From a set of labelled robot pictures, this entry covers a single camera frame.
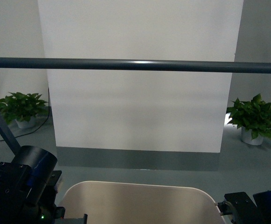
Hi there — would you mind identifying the dark grey hanger rail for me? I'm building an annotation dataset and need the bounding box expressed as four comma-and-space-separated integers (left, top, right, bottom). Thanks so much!
0, 57, 271, 74

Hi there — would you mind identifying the left potted green plant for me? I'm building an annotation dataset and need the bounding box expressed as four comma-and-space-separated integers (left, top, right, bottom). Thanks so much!
0, 92, 49, 129

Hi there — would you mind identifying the right potted green plant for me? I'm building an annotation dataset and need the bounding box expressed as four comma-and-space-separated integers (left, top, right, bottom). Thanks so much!
226, 93, 271, 140

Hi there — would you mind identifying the potted green plant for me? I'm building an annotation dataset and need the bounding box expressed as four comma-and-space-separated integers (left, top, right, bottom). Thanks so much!
226, 93, 271, 140
0, 92, 49, 129

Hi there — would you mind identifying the dark grey rack leg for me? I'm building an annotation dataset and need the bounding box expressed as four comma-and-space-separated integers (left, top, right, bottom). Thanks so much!
0, 115, 21, 155

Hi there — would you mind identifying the beige plastic laundry hamper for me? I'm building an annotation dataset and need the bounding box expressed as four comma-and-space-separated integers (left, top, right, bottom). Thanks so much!
59, 181, 225, 224

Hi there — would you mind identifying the black power cable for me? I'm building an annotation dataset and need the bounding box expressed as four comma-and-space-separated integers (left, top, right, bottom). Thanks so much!
0, 87, 51, 143

